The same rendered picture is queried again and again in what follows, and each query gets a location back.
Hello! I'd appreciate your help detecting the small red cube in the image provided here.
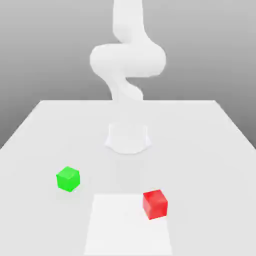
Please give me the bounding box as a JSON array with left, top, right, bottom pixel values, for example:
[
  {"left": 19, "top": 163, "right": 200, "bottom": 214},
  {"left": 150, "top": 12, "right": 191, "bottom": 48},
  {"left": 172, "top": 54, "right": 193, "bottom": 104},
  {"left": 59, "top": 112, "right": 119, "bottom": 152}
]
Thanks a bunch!
[{"left": 142, "top": 189, "right": 168, "bottom": 221}]

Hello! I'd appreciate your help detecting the small green cube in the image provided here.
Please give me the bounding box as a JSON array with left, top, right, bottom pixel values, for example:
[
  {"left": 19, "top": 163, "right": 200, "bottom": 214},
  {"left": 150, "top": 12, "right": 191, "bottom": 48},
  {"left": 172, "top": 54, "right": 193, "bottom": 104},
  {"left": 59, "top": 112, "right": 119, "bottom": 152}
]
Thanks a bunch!
[{"left": 55, "top": 165, "right": 81, "bottom": 193}]

